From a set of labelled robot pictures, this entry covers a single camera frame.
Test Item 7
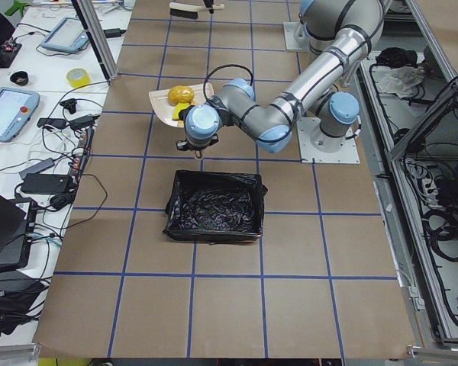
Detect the black webcam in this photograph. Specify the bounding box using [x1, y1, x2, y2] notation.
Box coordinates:
[60, 98, 77, 114]

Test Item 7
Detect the far blue teach pendant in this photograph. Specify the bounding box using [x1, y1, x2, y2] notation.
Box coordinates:
[40, 17, 89, 53]

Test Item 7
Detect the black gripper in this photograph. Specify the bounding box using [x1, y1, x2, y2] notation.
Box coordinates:
[176, 134, 218, 159]

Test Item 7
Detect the black laptop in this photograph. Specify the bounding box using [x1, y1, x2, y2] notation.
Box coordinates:
[0, 195, 37, 272]

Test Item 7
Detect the black power adapter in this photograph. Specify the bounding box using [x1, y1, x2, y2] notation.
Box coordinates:
[103, 28, 125, 38]

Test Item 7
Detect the large black power brick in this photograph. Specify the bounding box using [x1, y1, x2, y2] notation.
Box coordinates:
[21, 173, 73, 194]

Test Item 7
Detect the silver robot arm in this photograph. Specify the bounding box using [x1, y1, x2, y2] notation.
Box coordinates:
[176, 1, 389, 153]

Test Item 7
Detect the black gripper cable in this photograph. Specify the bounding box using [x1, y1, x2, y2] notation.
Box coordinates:
[202, 64, 253, 106]

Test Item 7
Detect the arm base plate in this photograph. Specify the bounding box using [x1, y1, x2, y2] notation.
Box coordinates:
[283, 21, 309, 52]
[297, 117, 360, 165]

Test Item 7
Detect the aluminium frame post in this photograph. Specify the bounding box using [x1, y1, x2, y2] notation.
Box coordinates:
[72, 0, 118, 82]

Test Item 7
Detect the white crumpled cloth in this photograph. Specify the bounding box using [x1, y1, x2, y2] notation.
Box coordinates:
[377, 66, 425, 98]

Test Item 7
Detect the orange-yellow bread bun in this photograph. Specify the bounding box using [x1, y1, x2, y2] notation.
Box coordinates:
[168, 85, 195, 105]

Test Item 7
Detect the black lined trash bin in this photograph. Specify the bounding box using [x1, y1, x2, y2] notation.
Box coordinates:
[163, 170, 267, 243]

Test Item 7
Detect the near blue teach pendant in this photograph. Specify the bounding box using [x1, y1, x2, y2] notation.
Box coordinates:
[0, 87, 40, 143]

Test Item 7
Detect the blue teach pendant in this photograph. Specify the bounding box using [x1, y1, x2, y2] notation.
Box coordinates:
[40, 17, 89, 53]
[0, 87, 40, 143]

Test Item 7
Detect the yellow tape roll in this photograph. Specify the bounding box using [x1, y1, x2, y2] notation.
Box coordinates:
[66, 68, 91, 88]

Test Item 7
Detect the yellow sponge piece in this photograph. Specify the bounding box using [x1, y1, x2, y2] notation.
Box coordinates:
[172, 103, 192, 121]

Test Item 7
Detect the beige hand brush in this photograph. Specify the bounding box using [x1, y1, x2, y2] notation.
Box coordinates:
[169, 1, 224, 20]

